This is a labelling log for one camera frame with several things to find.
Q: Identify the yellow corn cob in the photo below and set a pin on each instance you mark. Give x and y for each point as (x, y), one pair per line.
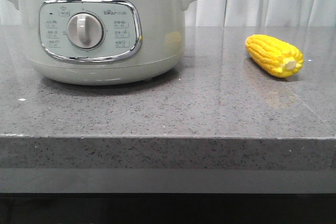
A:
(278, 58)

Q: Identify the pale green electric pot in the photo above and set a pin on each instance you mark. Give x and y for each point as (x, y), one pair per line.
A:
(103, 42)

